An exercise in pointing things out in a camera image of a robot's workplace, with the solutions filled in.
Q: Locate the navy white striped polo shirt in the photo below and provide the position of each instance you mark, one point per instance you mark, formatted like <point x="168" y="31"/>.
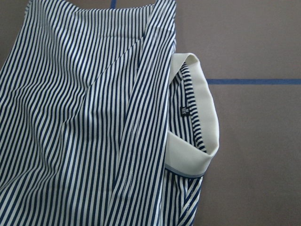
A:
<point x="102" y="123"/>

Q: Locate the brown paper table mat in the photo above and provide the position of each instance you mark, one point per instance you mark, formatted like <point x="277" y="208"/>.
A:
<point x="250" y="52"/>

